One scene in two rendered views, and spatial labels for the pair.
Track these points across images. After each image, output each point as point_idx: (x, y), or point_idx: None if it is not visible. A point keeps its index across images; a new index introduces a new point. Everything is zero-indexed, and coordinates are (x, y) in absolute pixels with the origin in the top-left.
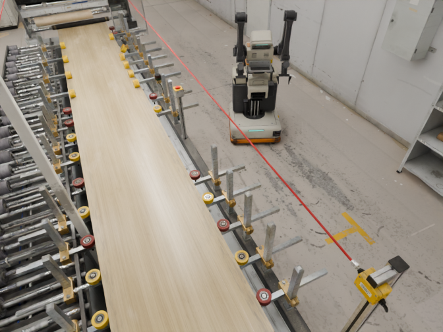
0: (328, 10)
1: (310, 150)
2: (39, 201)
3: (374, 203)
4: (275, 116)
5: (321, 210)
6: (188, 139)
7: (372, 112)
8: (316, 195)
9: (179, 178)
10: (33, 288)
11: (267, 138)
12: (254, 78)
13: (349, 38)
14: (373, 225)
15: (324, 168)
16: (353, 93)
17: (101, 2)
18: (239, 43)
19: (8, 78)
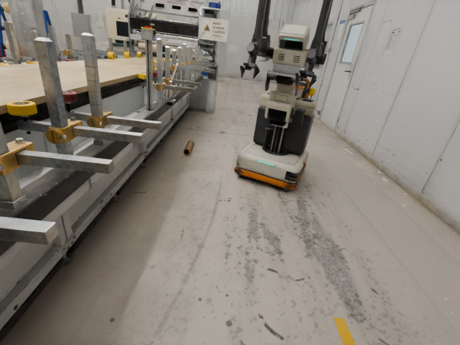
0: (409, 79)
1: (330, 215)
2: None
3: (414, 333)
4: (299, 159)
5: (299, 294)
6: (151, 111)
7: (447, 206)
8: (305, 269)
9: (38, 90)
10: None
11: (277, 180)
12: (278, 90)
13: (430, 106)
14: None
15: (339, 241)
16: (423, 176)
17: (193, 44)
18: (257, 19)
19: (79, 57)
